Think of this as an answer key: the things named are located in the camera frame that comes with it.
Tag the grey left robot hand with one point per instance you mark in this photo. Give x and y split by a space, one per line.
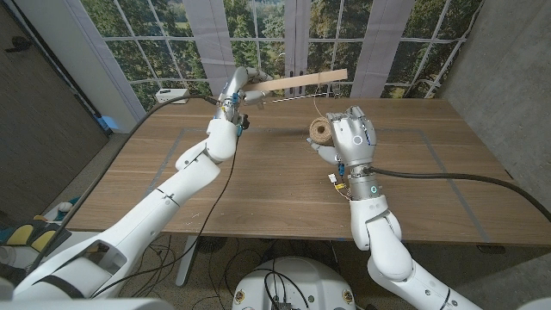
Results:
234 86

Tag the blue floor object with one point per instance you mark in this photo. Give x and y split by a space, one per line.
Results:
107 122

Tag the white table leg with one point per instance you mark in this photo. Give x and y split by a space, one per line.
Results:
187 262

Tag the jute twine spool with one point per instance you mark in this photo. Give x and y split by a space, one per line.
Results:
320 131

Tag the black yellow foot pedal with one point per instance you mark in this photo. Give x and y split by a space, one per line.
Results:
19 239

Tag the white power strip box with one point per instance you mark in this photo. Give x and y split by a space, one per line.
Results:
165 94

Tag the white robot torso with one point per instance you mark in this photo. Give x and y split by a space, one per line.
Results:
297 284

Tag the black wall hook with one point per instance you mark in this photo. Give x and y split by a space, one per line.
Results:
19 43

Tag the printed forest window backdrop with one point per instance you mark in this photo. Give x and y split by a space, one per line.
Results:
258 43

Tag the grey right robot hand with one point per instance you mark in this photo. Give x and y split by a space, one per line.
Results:
355 138

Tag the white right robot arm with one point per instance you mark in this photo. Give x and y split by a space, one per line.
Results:
387 254

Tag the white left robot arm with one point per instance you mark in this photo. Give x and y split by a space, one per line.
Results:
150 215

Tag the wooden clothes hanger with clips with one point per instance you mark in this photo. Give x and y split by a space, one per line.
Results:
301 80

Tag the white teal floor object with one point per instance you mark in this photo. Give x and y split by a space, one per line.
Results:
64 206

